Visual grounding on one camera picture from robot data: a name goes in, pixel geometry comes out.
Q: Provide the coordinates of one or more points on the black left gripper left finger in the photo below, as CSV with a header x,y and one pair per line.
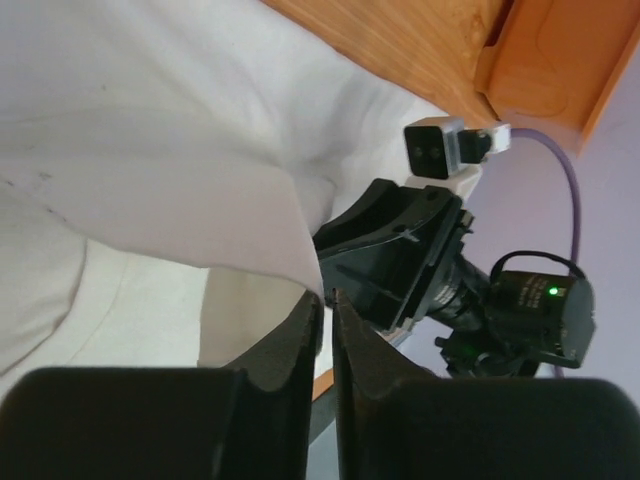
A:
x,y
247,420

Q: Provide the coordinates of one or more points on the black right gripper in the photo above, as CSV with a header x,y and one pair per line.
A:
x,y
532,308

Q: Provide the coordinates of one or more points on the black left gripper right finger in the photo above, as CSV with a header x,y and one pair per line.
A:
x,y
396,420

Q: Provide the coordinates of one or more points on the white t shirt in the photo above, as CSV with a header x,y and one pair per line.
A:
x,y
164,165

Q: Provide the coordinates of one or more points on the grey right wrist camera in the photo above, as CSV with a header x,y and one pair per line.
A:
x,y
442,152

